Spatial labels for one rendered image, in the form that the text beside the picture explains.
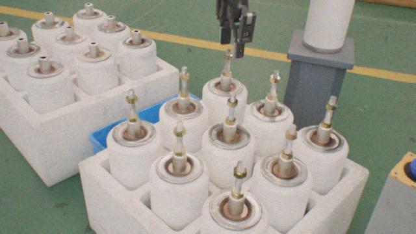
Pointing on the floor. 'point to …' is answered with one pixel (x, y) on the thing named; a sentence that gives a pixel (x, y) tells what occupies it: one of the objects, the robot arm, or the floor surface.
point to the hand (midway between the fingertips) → (231, 45)
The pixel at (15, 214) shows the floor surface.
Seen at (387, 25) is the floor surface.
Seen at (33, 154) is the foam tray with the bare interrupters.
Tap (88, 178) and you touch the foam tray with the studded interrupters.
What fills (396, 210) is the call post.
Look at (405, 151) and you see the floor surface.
